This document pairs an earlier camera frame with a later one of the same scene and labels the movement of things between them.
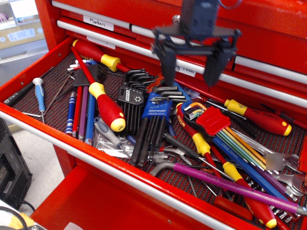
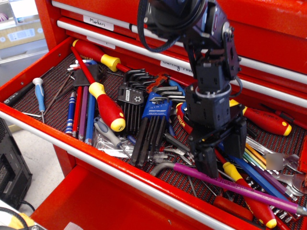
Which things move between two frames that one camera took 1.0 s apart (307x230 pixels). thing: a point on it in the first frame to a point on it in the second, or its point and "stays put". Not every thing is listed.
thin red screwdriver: (286, 117) stays put
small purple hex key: (82, 129) stays put
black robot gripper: (198, 33) to (209, 111)
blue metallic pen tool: (71, 113) stays put
